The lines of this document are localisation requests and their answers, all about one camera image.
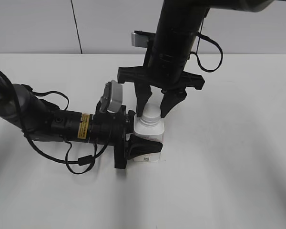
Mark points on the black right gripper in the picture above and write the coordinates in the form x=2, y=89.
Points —
x=163, y=67

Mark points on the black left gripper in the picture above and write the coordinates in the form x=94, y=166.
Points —
x=109, y=129

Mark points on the white bottle cap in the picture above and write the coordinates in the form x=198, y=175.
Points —
x=151, y=113

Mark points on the white yili changqing bottle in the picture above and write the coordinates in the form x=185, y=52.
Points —
x=147, y=130

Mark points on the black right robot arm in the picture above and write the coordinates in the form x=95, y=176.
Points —
x=180, y=20

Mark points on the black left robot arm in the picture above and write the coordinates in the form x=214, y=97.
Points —
x=43, y=121

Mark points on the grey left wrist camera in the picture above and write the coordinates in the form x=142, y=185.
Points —
x=112, y=98

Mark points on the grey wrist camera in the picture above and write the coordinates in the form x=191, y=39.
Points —
x=141, y=38
x=112, y=98

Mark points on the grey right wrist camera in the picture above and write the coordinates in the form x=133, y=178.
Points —
x=141, y=38

